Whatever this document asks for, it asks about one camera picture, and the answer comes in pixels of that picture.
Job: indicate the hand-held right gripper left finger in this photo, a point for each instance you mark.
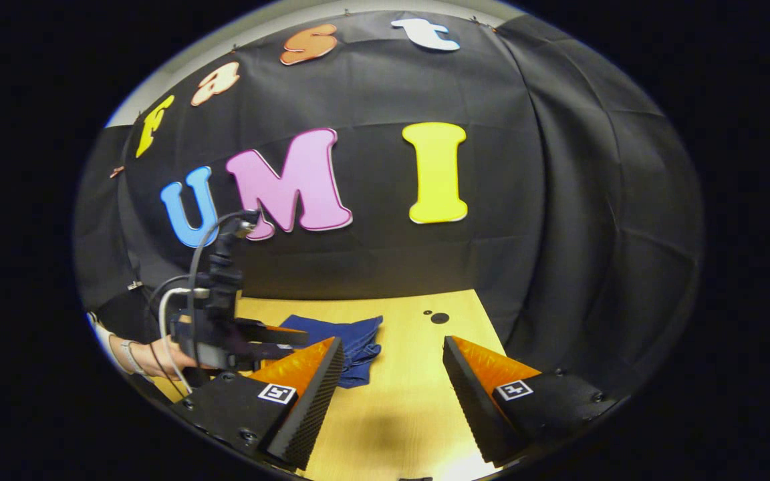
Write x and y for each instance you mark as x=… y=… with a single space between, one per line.
x=311 y=414

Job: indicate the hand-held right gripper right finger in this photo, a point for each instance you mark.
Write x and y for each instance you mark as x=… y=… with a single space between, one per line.
x=472 y=407

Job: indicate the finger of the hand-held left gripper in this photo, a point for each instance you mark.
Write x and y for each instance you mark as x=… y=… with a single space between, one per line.
x=268 y=352
x=278 y=332

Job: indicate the blue jeans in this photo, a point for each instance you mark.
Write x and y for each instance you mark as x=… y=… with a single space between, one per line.
x=351 y=334

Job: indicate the pink backdrop clip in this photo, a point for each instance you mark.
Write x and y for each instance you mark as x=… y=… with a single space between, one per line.
x=116 y=172

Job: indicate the black backdrop cloth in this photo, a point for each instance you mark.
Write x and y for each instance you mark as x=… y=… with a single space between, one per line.
x=559 y=200

